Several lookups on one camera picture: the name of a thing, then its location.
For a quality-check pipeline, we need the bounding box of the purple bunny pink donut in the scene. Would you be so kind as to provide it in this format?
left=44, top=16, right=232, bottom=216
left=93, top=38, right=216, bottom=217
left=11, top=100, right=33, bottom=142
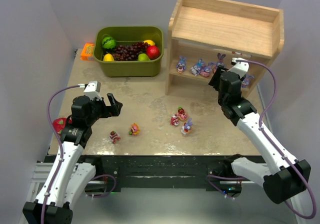
left=200, top=62, right=215, bottom=78
left=212, top=53, right=226, bottom=73

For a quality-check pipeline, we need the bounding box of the small purple bunny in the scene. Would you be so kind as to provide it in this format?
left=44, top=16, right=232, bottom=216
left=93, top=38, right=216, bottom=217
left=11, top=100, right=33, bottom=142
left=241, top=74, right=255, bottom=88

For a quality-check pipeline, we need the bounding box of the purple bunny with bottle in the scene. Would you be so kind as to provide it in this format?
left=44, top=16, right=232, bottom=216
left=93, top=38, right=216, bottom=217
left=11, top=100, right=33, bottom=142
left=190, top=59, right=205, bottom=76

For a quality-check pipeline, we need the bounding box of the purple bunny strawberry cake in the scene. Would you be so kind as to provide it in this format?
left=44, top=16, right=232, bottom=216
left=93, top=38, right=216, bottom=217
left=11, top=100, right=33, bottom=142
left=176, top=56, right=187, bottom=73

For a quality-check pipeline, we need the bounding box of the purple bunny orange cup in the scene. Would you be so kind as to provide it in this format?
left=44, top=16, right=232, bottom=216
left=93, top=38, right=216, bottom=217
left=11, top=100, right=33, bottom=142
left=181, top=118, right=193, bottom=135

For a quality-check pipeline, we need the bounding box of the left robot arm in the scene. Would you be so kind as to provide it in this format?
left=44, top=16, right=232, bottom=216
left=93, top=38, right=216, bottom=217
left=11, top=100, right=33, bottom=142
left=22, top=93, right=123, bottom=223

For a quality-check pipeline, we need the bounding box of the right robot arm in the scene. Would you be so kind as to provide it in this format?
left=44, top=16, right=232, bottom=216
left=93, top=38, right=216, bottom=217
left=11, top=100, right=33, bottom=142
left=209, top=67, right=311, bottom=204

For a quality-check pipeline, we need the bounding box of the red white box behind shelf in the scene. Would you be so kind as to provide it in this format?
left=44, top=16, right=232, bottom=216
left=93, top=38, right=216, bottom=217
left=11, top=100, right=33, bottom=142
left=232, top=52, right=252, bottom=58

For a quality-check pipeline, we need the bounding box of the wooden two-tier shelf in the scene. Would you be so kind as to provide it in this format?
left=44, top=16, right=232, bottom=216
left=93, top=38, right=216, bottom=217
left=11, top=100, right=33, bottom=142
left=165, top=0, right=285, bottom=95

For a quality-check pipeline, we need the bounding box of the red strawberry bear figure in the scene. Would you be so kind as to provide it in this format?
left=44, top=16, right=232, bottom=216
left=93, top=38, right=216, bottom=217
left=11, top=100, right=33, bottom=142
left=109, top=131, right=121, bottom=144

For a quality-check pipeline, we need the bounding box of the pink bear yellow flower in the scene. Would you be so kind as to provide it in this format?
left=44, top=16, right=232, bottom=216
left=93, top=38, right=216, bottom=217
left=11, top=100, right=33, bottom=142
left=129, top=123, right=140, bottom=136

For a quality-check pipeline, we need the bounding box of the red strawberry toy at edge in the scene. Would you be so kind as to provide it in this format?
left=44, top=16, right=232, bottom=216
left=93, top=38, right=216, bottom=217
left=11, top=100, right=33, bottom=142
left=52, top=117, right=67, bottom=135

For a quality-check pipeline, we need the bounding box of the yellow lemon toy front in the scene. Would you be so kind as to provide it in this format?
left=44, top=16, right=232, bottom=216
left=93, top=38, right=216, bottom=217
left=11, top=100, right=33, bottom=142
left=103, top=53, right=114, bottom=62

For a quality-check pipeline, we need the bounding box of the yellow lemon toy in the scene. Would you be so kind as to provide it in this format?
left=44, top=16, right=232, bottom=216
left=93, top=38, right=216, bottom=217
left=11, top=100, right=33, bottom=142
left=144, top=40, right=155, bottom=46
left=103, top=53, right=114, bottom=62

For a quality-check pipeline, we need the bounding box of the pink bear strawberry donut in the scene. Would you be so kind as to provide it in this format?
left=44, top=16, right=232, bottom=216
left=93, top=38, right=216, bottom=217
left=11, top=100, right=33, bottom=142
left=177, top=107, right=189, bottom=121

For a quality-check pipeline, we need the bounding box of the purple grape bunch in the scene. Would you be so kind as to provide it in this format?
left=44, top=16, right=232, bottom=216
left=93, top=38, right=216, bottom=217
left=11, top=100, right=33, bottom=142
left=111, top=42, right=151, bottom=61

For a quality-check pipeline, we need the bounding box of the orange snack box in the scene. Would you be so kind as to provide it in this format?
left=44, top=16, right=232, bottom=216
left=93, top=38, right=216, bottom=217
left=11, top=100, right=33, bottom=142
left=80, top=43, right=95, bottom=61

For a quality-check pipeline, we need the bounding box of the green pear toy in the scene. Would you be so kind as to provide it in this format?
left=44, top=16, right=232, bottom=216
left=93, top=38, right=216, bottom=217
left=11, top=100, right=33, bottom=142
left=137, top=53, right=150, bottom=61

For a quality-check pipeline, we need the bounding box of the pink bear with cake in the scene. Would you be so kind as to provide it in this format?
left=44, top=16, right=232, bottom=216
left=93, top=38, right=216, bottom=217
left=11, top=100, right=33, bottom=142
left=170, top=114, right=179, bottom=126

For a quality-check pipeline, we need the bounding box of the green watermelon toy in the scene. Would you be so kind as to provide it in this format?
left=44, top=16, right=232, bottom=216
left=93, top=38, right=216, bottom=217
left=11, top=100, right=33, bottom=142
left=101, top=36, right=117, bottom=50

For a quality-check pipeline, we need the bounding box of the red apple toy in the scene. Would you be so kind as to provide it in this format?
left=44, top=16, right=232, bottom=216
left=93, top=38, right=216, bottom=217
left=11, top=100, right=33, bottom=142
left=146, top=46, right=161, bottom=60

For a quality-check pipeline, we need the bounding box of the green plastic basin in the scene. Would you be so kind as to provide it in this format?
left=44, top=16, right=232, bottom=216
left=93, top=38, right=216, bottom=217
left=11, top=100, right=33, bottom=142
left=93, top=26, right=164, bottom=77

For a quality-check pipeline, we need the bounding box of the yellow lemon toy back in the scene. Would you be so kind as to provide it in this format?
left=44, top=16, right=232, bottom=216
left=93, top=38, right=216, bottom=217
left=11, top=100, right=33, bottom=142
left=144, top=40, right=155, bottom=46

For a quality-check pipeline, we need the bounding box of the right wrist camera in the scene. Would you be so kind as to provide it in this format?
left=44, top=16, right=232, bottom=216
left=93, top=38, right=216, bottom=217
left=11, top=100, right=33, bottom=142
left=228, top=58, right=249, bottom=80

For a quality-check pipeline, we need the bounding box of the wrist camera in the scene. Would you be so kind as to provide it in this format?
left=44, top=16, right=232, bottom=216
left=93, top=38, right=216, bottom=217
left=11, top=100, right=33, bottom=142
left=228, top=58, right=249, bottom=80
left=78, top=81, right=102, bottom=101

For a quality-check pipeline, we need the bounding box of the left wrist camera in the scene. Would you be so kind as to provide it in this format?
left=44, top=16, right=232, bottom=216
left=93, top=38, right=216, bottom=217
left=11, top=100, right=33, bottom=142
left=78, top=81, right=102, bottom=101

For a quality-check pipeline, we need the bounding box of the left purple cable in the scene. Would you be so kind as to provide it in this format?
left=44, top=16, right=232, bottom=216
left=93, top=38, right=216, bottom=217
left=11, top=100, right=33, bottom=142
left=40, top=84, right=87, bottom=224

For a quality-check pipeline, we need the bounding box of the purple cable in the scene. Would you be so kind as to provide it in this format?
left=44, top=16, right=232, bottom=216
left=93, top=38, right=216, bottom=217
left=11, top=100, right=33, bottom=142
left=40, top=84, right=87, bottom=224
left=206, top=60, right=318, bottom=219

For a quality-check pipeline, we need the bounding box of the black base frame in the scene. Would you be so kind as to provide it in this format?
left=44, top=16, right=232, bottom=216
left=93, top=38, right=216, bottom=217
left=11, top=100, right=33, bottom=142
left=44, top=154, right=266, bottom=193

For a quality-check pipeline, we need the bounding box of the aluminium rail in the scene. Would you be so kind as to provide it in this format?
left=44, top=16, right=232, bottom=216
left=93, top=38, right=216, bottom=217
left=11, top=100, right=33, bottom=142
left=22, top=153, right=311, bottom=223

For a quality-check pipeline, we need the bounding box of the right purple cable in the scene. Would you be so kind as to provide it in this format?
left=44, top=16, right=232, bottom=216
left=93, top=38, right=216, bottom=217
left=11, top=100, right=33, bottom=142
left=206, top=60, right=318, bottom=219

